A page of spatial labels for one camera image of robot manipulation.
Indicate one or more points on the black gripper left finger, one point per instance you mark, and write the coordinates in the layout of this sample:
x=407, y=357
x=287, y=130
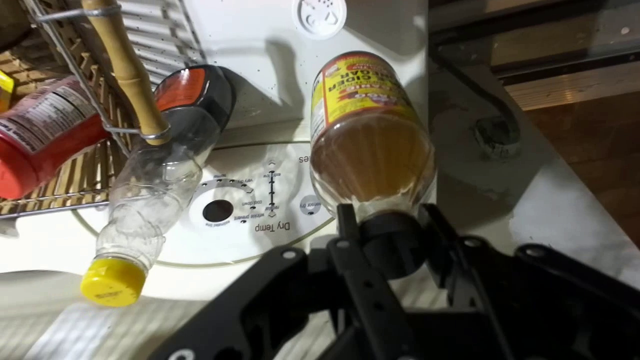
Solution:
x=300, y=306

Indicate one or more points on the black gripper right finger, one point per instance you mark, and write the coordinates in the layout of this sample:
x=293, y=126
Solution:
x=533, y=306

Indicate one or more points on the apple cider bottle yellow label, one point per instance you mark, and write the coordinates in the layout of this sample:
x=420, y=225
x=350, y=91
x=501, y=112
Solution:
x=366, y=132

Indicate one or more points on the clear bottle yellow cap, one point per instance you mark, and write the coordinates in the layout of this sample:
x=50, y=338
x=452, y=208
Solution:
x=153, y=193

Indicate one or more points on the red bottle white label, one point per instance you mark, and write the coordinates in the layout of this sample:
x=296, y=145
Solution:
x=40, y=132

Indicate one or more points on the yellow item in basket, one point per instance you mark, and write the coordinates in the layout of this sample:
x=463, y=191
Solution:
x=5, y=91

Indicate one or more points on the round dryer control dial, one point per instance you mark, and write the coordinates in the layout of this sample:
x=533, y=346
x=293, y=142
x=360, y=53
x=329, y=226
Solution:
x=267, y=200

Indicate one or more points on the white round knob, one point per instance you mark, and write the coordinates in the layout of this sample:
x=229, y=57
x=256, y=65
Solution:
x=320, y=13

